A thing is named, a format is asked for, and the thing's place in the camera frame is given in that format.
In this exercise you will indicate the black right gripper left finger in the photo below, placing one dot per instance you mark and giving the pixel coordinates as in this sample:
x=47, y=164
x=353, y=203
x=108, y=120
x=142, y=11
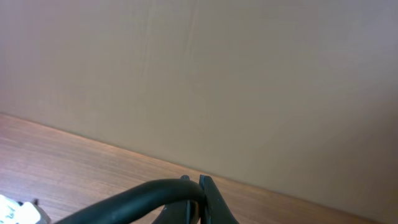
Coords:
x=180, y=198

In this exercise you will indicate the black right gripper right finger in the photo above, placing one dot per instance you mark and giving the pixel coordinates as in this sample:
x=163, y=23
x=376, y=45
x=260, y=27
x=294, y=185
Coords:
x=215, y=209

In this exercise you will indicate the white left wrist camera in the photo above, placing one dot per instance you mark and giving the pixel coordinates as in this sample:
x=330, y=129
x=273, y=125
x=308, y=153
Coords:
x=17, y=212

